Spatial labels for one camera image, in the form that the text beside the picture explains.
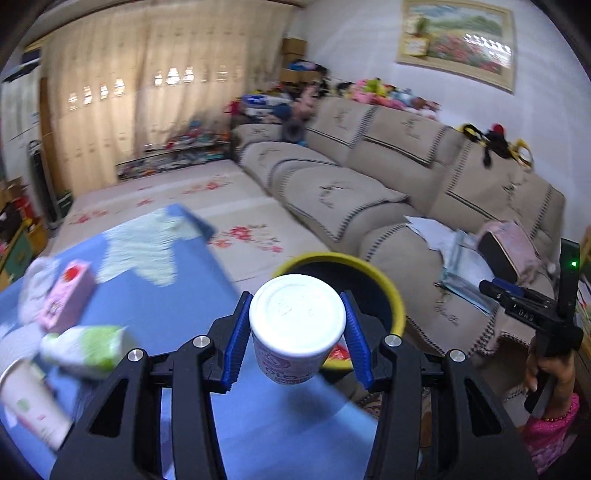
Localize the black mouse plush toy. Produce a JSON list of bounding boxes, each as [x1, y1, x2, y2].
[[458, 124, 534, 171]]

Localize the person right hand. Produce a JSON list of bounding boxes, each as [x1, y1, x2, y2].
[[524, 337, 576, 420]]

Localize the white standing air conditioner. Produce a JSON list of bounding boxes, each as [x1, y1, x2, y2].
[[1, 59, 41, 184]]

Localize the white papers on sofa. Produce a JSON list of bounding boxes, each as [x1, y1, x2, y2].
[[406, 216, 456, 252]]

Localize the pile of plush toys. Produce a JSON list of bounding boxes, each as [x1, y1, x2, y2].
[[225, 69, 441, 123]]

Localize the framed landscape painting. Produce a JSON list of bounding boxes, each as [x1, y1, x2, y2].
[[397, 1, 517, 93]]

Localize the beige sofa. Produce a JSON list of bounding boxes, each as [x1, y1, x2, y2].
[[230, 96, 567, 402]]

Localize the low shelf of books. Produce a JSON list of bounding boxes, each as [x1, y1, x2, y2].
[[116, 134, 229, 182]]

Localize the clear blue document folder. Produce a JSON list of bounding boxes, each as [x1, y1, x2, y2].
[[440, 230, 497, 315]]

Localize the yellow rimmed black trash bin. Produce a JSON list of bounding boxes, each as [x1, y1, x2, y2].
[[271, 251, 408, 372]]

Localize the white paper cup pink leaf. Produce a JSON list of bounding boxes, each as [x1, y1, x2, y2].
[[1, 359, 72, 451]]

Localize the white yogurt cup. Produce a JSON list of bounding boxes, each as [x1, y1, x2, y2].
[[249, 274, 346, 385]]

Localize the cream patterned curtains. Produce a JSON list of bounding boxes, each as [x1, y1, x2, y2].
[[41, 1, 296, 195]]

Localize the pink black backpack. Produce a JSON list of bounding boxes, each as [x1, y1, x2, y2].
[[477, 221, 541, 285]]

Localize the white towel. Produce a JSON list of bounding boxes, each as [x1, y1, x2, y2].
[[18, 256, 60, 325]]

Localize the cardboard boxes stack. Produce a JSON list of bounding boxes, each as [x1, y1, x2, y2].
[[279, 37, 327, 85]]

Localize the black tower fan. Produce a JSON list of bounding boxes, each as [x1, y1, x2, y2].
[[28, 140, 63, 230]]

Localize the floral floor mat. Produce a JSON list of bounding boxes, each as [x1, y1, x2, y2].
[[51, 160, 327, 283]]

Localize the pink strawberry milk carton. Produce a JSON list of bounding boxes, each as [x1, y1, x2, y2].
[[36, 260, 96, 334]]

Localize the green white milk carton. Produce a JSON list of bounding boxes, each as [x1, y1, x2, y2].
[[39, 325, 139, 380]]

